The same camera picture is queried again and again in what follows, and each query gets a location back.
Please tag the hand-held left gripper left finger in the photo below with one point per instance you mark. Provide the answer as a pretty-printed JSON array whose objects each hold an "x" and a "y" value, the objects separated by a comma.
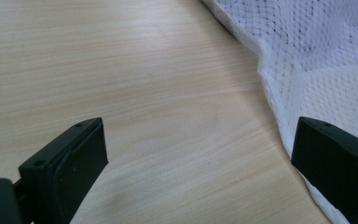
[{"x": 68, "y": 168}]

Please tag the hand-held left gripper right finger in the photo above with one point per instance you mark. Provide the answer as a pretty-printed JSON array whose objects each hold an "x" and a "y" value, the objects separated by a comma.
[{"x": 338, "y": 161}]

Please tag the white mesh laundry bag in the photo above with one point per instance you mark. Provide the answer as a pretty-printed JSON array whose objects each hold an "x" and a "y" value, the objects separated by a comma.
[{"x": 323, "y": 62}]

